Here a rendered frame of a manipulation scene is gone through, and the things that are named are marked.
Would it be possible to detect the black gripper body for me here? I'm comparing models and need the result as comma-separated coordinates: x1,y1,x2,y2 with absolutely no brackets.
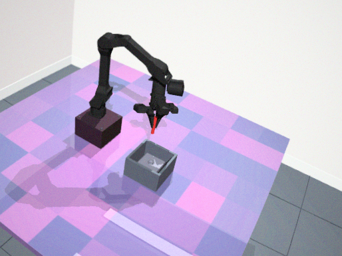
133,92,178,114

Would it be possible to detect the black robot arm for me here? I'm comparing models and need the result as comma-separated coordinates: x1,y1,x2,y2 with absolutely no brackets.
88,32,184,119

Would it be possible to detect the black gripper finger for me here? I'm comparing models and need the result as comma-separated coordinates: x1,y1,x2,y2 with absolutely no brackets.
146,112,155,128
155,111,165,128

